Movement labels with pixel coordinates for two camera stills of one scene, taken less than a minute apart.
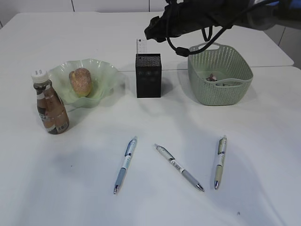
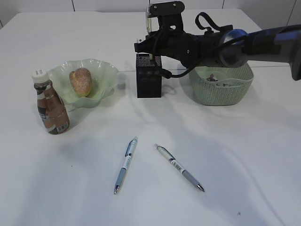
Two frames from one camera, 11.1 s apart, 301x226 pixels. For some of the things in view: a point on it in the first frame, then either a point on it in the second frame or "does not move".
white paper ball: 211,78 does not move
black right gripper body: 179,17 to 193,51
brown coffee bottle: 52,112 does not move
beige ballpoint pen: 221,156 to 150,25
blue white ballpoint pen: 129,151 does not move
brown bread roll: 81,78 does not move
